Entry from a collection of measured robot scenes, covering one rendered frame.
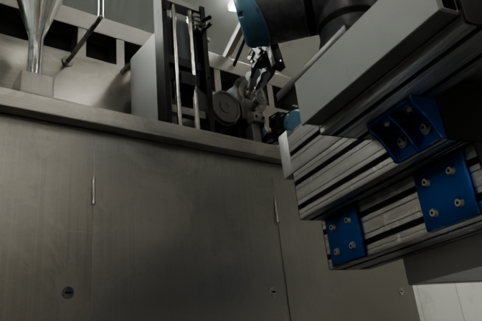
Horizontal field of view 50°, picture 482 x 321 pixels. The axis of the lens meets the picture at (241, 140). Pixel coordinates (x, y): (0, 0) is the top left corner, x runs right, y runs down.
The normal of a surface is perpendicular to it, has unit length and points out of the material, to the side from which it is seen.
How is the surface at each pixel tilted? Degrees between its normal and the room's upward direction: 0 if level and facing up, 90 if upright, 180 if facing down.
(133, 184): 90
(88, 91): 90
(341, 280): 90
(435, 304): 90
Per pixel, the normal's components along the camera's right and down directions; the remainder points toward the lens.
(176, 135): 0.60, -0.38
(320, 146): -0.91, -0.08
